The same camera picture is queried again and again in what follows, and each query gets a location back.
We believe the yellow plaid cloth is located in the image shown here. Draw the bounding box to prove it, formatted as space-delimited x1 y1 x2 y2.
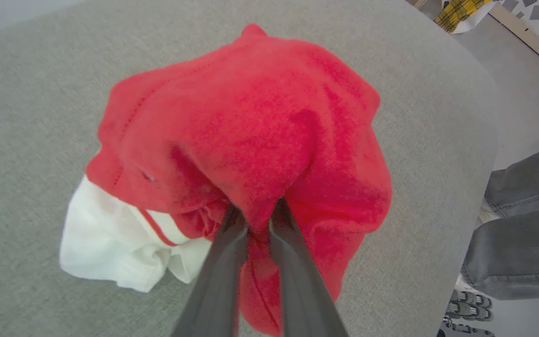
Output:
434 0 491 34

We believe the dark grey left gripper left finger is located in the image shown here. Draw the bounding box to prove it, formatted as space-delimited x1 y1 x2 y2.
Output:
171 205 249 337

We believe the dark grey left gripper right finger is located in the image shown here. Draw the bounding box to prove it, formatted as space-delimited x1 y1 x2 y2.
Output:
269 198 350 337

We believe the grey strapped shoe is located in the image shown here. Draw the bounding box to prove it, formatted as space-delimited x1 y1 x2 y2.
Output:
446 289 493 322

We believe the red shirt with white sleeves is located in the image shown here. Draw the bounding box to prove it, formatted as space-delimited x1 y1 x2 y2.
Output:
59 23 393 337

